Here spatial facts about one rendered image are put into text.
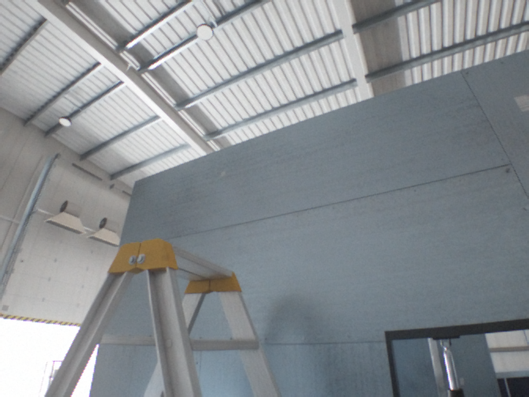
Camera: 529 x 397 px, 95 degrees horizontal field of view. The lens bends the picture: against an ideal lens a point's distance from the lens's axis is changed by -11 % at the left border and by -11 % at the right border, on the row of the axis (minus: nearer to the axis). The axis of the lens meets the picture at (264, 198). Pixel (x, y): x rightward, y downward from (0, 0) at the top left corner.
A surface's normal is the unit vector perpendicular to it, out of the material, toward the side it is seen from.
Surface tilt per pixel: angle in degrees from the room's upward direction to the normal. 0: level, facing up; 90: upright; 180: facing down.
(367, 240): 90
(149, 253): 90
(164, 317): 88
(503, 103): 90
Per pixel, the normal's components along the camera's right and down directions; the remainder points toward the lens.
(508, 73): -0.46, -0.42
